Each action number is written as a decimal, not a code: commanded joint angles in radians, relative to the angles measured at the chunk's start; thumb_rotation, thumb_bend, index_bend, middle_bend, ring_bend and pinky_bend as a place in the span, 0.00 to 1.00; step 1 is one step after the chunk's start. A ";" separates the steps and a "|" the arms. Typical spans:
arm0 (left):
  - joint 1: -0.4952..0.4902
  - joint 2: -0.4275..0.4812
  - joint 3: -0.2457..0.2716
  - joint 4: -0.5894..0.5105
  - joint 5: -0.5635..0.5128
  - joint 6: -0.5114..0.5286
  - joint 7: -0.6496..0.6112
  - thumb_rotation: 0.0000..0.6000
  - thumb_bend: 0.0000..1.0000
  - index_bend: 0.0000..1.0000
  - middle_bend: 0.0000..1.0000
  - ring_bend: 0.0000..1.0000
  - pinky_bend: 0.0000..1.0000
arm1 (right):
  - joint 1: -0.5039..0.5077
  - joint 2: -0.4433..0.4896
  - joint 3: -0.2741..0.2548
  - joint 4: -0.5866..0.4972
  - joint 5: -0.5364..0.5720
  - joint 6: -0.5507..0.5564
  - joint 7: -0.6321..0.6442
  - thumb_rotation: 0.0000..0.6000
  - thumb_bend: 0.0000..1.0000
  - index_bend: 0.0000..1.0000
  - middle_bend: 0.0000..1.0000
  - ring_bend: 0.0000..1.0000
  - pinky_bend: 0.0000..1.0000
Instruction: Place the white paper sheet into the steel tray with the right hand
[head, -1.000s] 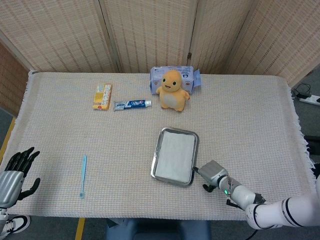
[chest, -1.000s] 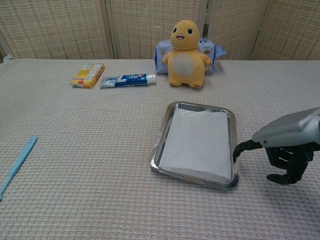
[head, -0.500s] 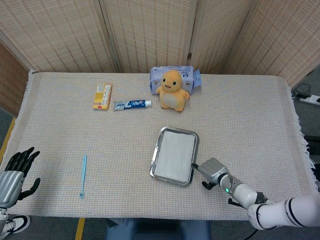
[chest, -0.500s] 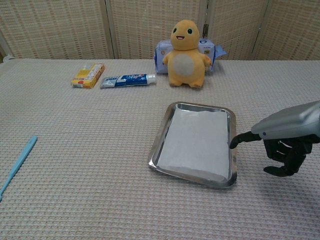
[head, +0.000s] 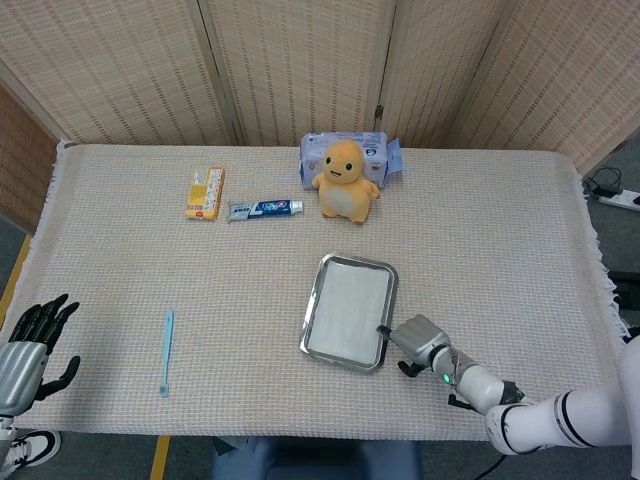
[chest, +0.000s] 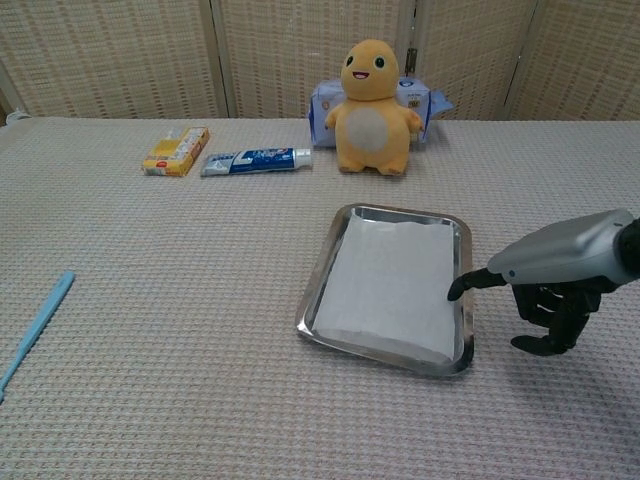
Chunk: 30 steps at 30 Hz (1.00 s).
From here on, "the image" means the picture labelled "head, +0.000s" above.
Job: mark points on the white wipe sheet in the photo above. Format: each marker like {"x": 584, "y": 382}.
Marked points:
{"x": 347, "y": 312}

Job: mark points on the orange plush dinosaur toy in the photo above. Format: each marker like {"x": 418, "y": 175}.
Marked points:
{"x": 344, "y": 185}

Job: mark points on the beige woven folding screen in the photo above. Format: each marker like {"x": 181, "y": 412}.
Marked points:
{"x": 125, "y": 65}

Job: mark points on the light blue toothbrush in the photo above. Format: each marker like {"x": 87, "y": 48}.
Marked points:
{"x": 166, "y": 352}

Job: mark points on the blue white toothpaste tube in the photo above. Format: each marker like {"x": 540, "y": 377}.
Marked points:
{"x": 267, "y": 208}

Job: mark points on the white black sneaker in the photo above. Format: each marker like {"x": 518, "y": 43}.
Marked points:
{"x": 35, "y": 447}

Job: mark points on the beige woven tablecloth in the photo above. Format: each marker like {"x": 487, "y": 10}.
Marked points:
{"x": 200, "y": 280}

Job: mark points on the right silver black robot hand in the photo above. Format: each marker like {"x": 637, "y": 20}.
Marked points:
{"x": 417, "y": 340}

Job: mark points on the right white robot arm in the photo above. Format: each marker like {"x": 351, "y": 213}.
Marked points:
{"x": 525, "y": 410}

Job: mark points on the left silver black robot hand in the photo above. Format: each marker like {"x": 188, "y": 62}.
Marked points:
{"x": 17, "y": 370}

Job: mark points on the yellow cardboard box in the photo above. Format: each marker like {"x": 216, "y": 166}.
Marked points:
{"x": 205, "y": 194}

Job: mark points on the white power strip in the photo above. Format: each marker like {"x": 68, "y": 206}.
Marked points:
{"x": 620, "y": 200}

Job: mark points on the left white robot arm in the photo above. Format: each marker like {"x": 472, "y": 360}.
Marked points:
{"x": 6, "y": 437}

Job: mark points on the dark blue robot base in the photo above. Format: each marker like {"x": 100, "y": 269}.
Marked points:
{"x": 320, "y": 460}

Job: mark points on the lavender wet wipes pack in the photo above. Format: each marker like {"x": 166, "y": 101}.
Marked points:
{"x": 380, "y": 155}

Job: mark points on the black floor object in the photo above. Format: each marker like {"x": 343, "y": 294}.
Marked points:
{"x": 625, "y": 287}

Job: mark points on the stainless steel tray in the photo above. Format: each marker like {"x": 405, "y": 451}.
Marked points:
{"x": 314, "y": 295}

